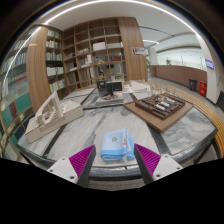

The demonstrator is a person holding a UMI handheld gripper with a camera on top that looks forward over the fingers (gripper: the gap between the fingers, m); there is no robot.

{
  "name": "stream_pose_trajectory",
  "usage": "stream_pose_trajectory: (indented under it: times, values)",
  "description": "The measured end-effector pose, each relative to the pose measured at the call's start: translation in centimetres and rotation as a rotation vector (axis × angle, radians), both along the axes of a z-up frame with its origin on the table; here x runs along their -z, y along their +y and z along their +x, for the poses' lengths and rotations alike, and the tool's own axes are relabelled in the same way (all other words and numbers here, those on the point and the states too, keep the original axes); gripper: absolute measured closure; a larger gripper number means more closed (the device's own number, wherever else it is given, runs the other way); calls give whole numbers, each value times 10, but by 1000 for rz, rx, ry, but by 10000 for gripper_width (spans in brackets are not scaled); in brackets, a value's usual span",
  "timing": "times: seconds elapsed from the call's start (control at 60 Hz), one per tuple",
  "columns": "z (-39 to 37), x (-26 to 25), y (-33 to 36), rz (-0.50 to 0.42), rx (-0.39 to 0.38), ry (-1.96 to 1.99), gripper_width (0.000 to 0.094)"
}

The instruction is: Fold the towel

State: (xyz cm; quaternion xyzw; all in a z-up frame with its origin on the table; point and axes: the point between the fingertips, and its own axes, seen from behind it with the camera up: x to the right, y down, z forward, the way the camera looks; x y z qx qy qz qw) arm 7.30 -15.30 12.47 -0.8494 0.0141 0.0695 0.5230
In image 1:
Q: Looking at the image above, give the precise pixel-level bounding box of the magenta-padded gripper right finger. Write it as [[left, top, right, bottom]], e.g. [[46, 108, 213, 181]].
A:
[[133, 142, 184, 186]]

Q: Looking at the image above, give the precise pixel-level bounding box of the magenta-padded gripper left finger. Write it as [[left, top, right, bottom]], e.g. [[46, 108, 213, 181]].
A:
[[46, 144, 97, 189]]

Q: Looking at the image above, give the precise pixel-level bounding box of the light blue cartoon-print towel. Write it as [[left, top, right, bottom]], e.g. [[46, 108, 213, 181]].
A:
[[100, 127, 136, 163]]

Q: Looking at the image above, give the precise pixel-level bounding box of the cream slatted architectural model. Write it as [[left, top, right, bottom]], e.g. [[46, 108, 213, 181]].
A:
[[24, 90, 85, 144]]

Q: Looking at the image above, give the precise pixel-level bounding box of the brown building model on wooden board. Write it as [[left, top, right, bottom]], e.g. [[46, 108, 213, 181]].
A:
[[122, 92, 195, 134]]

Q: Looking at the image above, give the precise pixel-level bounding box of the small white building model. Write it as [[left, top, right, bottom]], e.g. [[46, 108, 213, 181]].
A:
[[127, 79, 152, 94]]

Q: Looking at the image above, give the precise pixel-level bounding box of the glass-fronted shelf unit with books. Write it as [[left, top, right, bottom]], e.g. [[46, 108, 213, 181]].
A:
[[0, 28, 35, 158]]

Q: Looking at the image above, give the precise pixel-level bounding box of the dark bin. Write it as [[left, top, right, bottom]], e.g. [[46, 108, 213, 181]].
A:
[[188, 78, 198, 93]]

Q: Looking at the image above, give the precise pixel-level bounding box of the red cabinet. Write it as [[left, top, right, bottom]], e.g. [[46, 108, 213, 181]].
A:
[[198, 80, 208, 98]]

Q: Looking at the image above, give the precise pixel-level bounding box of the black box model on grey base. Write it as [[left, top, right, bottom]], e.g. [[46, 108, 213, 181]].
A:
[[95, 78, 125, 105]]

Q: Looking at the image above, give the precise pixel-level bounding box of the dark shelf unit with books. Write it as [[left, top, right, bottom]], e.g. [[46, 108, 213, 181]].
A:
[[44, 27, 67, 98]]

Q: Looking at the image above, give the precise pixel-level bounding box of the wooden cubby shelf unit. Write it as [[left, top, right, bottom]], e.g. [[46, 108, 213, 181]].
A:
[[61, 17, 128, 91]]

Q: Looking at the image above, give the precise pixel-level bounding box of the wall-mounted screen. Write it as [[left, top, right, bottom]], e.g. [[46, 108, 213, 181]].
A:
[[204, 58, 215, 70]]

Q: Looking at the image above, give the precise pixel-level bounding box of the white wall sign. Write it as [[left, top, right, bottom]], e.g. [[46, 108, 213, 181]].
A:
[[131, 46, 147, 57]]

